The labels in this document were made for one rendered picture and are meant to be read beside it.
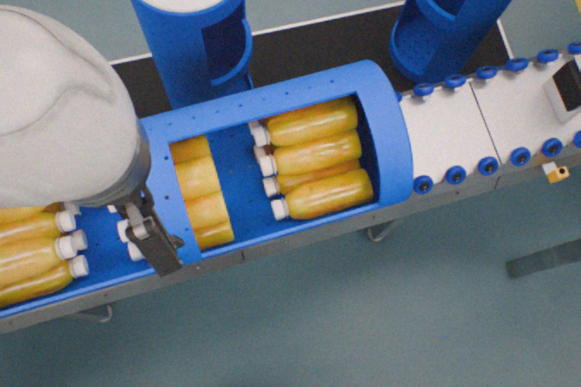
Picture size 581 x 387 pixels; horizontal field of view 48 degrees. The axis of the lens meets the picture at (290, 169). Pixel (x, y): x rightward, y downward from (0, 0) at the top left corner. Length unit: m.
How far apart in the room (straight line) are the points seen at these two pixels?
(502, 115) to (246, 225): 0.63
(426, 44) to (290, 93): 1.33
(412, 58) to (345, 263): 0.77
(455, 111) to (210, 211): 0.63
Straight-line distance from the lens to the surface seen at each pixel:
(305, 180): 1.30
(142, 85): 2.35
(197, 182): 1.14
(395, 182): 1.17
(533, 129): 1.56
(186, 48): 1.59
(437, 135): 1.48
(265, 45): 2.37
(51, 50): 0.36
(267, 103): 1.15
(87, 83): 0.38
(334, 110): 1.22
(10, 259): 1.24
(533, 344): 2.47
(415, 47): 2.42
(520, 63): 1.54
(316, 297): 2.30
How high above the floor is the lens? 2.29
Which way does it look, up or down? 75 degrees down
